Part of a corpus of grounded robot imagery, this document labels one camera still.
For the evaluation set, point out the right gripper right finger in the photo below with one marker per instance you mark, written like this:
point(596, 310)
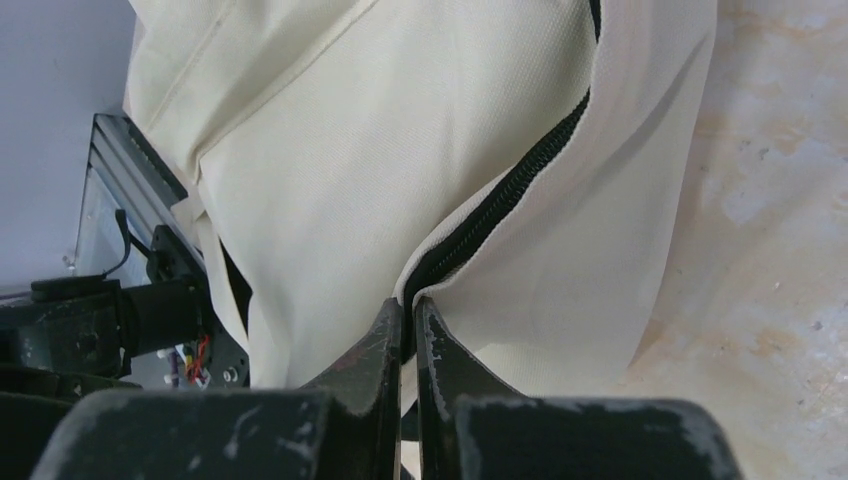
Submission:
point(474, 426)

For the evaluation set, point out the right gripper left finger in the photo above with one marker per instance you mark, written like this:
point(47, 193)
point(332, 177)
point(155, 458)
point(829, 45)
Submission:
point(344, 424)

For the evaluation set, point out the cream canvas backpack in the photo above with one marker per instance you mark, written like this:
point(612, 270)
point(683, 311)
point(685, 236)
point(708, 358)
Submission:
point(519, 163)

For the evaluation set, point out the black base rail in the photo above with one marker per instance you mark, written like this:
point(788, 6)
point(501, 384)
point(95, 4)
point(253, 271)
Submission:
point(135, 288)

